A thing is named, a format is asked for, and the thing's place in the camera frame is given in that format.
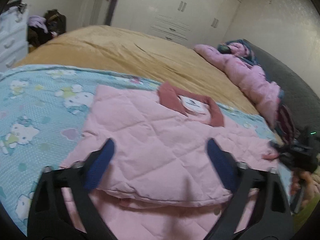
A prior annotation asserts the purple cloth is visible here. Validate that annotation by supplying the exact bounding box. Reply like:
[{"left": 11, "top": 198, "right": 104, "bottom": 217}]
[{"left": 28, "top": 15, "right": 48, "bottom": 33}]

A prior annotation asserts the blue cartoon cat blanket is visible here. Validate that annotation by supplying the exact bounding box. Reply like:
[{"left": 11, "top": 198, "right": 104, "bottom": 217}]
[{"left": 0, "top": 64, "right": 283, "bottom": 235}]

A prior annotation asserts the white drawer chest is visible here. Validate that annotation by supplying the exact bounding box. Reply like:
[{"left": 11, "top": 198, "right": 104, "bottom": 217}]
[{"left": 0, "top": 4, "right": 29, "bottom": 72}]

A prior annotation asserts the dark clothing pile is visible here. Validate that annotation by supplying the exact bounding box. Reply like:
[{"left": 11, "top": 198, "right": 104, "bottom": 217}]
[{"left": 27, "top": 26, "right": 53, "bottom": 47}]

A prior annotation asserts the grey quilted headboard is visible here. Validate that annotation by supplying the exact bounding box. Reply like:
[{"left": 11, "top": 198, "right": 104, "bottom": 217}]
[{"left": 241, "top": 39, "right": 320, "bottom": 140}]

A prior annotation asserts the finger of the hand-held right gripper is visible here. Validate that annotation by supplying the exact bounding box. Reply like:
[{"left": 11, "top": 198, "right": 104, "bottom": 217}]
[{"left": 269, "top": 141, "right": 290, "bottom": 156}]

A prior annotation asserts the black bag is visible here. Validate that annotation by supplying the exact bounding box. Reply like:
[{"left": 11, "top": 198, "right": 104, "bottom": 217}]
[{"left": 44, "top": 9, "right": 67, "bottom": 34}]

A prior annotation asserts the bed with tan sheet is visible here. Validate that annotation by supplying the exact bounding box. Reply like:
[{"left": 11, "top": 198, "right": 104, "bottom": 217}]
[{"left": 15, "top": 25, "right": 285, "bottom": 145}]

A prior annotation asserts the pink padded coat pile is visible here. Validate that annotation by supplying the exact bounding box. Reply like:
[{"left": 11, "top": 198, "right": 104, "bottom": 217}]
[{"left": 194, "top": 39, "right": 284, "bottom": 130}]

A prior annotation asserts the dark striped cloth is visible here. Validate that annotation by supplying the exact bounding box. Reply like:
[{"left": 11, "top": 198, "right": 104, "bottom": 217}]
[{"left": 275, "top": 104, "right": 300, "bottom": 143}]

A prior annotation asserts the pink quilted jacket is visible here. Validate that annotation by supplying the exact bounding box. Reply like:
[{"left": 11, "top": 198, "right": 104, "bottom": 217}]
[{"left": 59, "top": 81, "right": 282, "bottom": 240}]

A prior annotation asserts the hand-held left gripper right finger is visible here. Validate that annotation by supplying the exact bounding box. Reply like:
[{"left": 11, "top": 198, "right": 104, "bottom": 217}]
[{"left": 206, "top": 138, "right": 293, "bottom": 240}]

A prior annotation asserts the white wardrobe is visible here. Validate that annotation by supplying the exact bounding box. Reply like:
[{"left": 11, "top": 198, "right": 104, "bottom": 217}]
[{"left": 111, "top": 0, "right": 247, "bottom": 47}]

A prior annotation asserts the white room door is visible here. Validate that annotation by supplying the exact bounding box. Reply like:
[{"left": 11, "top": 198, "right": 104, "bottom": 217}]
[{"left": 82, "top": 0, "right": 123, "bottom": 27}]

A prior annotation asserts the person's right hand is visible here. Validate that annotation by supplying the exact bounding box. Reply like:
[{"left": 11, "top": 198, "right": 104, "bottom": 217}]
[{"left": 290, "top": 171, "right": 316, "bottom": 198}]

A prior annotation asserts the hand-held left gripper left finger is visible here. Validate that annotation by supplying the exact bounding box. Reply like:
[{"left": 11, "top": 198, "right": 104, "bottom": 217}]
[{"left": 27, "top": 138, "right": 115, "bottom": 240}]

